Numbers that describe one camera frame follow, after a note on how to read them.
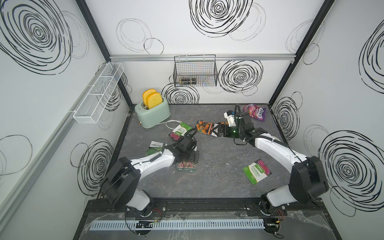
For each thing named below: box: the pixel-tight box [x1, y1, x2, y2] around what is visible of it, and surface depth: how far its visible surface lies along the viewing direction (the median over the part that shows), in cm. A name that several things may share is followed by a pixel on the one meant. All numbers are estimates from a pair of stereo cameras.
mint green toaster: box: [135, 99, 171, 129], surface depth 101 cm
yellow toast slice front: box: [147, 92, 163, 110], surface depth 98 cm
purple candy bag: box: [243, 103, 266, 122], surface depth 114 cm
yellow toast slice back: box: [142, 88, 157, 106], surface depth 98 cm
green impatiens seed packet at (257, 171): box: [242, 159, 273, 185], surface depth 88 cm
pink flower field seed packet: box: [177, 161, 196, 173], surface depth 89 cm
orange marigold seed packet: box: [196, 120, 214, 135], surface depth 108 cm
